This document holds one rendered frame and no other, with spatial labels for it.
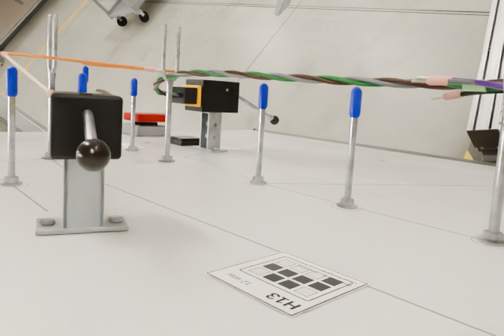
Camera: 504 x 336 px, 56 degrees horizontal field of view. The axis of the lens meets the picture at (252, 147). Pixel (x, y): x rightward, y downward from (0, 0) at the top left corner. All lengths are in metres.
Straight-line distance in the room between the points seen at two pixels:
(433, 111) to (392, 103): 0.20
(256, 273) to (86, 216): 0.10
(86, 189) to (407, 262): 0.17
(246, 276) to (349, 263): 0.06
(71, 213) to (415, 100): 1.89
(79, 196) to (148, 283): 0.08
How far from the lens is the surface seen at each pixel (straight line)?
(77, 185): 0.26
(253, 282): 0.20
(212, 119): 0.61
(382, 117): 2.09
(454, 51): 2.20
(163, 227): 0.28
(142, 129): 0.76
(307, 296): 0.20
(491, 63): 1.76
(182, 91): 0.59
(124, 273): 0.21
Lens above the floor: 1.45
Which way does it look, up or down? 37 degrees down
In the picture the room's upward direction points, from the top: 45 degrees counter-clockwise
